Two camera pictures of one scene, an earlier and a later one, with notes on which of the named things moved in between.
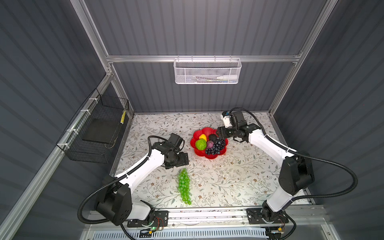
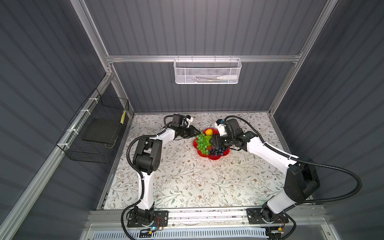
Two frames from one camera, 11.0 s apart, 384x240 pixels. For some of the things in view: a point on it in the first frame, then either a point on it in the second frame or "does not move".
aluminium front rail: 304,218 does not move
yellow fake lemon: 203,136 -> 209,132
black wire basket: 92,134 does not move
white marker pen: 227,77 does not move
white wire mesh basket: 207,71 does not move
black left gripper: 183,160 -> 191,132
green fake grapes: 184,186 -> 203,143
